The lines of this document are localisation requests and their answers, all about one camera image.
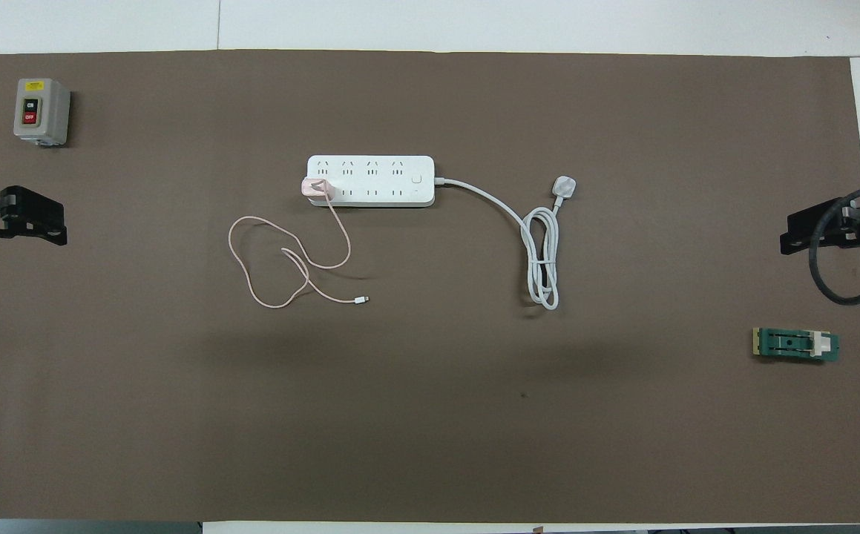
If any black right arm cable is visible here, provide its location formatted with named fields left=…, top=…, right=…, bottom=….
left=808, top=182, right=860, bottom=306

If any pink charging cable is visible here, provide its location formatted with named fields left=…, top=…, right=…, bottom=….
left=228, top=194, right=370, bottom=309

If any brown table mat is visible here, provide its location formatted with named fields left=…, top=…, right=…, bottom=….
left=0, top=49, right=860, bottom=524

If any white power cord with plug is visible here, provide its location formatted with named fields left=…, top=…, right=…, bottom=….
left=433, top=175, right=577, bottom=311

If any white power strip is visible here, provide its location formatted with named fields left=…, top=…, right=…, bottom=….
left=306, top=154, right=436, bottom=208

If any green knife switch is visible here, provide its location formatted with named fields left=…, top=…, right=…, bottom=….
left=752, top=327, right=841, bottom=364

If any grey on-off switch box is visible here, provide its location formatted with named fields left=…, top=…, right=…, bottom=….
left=13, top=78, right=71, bottom=148

